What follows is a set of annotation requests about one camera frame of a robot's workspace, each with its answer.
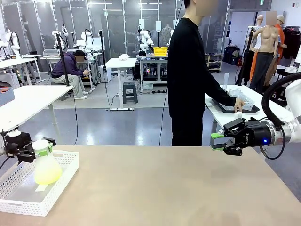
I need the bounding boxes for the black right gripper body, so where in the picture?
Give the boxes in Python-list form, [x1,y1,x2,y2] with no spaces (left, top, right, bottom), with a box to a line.
[239,120,275,148]

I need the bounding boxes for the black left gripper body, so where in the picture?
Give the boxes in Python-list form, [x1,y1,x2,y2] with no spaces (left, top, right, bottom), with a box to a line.
[4,132,33,158]

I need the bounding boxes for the frosted plastic conical flask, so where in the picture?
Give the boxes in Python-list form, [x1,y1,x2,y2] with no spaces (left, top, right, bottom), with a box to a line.
[32,139,63,185]

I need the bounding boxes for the person's right hand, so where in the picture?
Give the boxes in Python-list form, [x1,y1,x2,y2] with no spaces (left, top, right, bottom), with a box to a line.
[234,97,246,113]

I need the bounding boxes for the black flat tray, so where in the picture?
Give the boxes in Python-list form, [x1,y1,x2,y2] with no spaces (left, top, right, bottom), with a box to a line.
[205,97,261,114]

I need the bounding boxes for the white rounded work table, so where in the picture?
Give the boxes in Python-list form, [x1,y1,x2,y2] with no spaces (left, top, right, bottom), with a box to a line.
[204,84,301,132]

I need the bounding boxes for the yellow liquid solution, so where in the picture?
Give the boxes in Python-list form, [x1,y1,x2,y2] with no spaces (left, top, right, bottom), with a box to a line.
[34,169,63,185]

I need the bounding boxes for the blue grey storage bin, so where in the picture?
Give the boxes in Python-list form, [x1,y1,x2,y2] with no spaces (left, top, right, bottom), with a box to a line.
[0,87,15,107]

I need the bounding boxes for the person in black sweater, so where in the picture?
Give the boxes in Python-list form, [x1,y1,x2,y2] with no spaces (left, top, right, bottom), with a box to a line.
[167,0,238,146]

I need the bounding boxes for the shoe rack with shoes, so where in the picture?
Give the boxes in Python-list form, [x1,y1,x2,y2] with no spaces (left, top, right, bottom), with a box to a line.
[204,53,223,73]

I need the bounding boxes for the black bags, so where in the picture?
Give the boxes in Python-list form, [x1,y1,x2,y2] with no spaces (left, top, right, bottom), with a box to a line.
[223,46,241,65]

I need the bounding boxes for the seated person in purple hoodie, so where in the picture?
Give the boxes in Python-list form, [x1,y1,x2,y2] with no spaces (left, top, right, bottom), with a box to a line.
[51,50,91,100]

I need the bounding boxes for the white computer tower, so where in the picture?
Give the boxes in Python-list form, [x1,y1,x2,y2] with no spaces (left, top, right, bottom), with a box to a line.
[98,65,109,83]

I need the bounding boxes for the black tripod stand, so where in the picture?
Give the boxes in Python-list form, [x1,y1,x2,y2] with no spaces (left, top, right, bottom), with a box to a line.
[54,32,71,87]
[98,29,108,83]

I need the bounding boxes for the grey plastic stool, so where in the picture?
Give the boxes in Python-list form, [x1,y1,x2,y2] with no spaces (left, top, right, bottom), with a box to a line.
[122,81,139,105]

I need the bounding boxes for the clothes rack with black clothes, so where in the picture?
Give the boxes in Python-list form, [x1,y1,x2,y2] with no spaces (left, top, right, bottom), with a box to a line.
[281,25,301,61]

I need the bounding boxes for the bare mannequin with grey skirt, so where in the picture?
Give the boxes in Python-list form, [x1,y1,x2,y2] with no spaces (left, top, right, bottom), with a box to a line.
[249,10,279,94]

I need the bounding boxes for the mannequin with orange clothes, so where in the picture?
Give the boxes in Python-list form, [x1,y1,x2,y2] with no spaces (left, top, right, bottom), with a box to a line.
[249,15,286,83]

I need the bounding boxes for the yellow plastic basket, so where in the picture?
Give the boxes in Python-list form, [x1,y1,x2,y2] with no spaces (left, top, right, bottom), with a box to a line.
[153,46,169,57]

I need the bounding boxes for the white standing desk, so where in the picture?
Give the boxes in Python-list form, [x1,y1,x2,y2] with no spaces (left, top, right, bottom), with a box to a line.
[105,57,138,111]

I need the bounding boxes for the grey equipment table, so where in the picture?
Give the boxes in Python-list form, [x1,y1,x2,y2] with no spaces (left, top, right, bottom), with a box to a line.
[135,54,169,92]

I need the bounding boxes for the white mannequin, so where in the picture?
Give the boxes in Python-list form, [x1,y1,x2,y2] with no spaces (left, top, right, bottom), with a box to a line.
[251,14,265,52]

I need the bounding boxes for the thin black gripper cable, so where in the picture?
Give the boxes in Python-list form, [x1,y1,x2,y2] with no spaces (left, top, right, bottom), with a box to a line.
[260,131,286,161]

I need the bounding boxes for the black right corrugated cable hose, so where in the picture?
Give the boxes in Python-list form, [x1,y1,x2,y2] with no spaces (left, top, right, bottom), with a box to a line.
[261,72,301,127]

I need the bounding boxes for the thin black floor cable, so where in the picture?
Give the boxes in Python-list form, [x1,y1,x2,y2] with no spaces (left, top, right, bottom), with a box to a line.
[69,89,79,145]

